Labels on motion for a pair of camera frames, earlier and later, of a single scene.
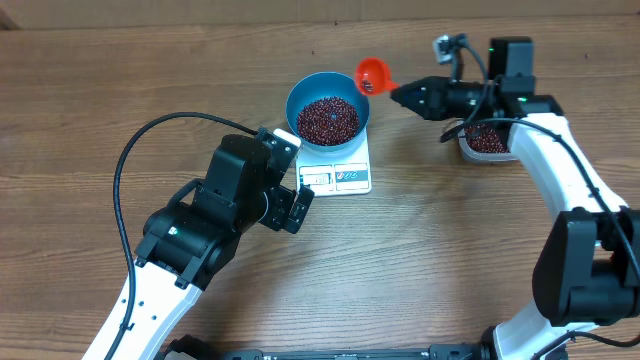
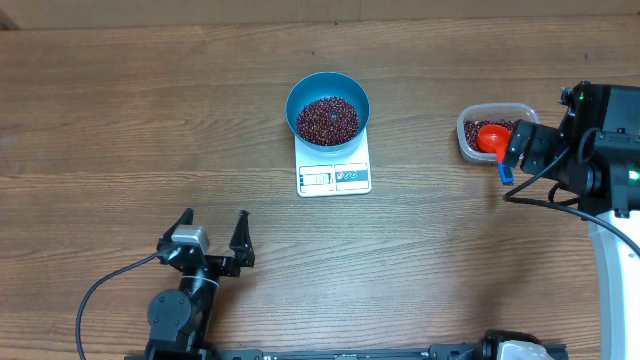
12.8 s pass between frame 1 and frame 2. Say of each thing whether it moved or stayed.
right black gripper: moved
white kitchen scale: stayed
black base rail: stayed
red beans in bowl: stayed
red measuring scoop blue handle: moved
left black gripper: moved
